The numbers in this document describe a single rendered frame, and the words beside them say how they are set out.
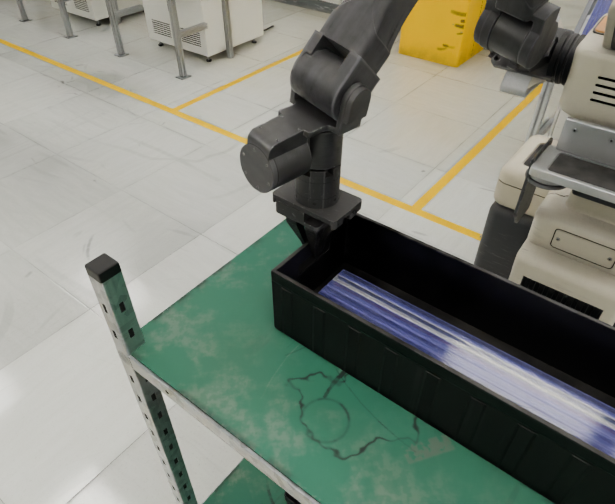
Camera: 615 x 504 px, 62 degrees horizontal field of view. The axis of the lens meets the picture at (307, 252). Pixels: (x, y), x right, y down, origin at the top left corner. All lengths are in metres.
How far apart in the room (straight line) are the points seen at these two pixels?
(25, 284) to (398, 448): 2.02
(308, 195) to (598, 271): 0.71
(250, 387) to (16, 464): 1.30
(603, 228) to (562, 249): 0.09
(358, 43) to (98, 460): 1.52
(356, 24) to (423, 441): 0.47
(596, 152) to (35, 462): 1.70
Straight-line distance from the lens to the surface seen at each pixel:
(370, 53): 0.56
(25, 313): 2.32
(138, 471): 1.75
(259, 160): 0.55
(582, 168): 1.01
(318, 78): 0.56
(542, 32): 0.90
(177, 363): 0.71
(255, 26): 4.61
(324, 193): 0.63
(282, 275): 0.64
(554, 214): 1.14
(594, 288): 1.16
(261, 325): 0.74
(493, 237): 1.54
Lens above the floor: 1.51
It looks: 41 degrees down
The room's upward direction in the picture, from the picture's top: straight up
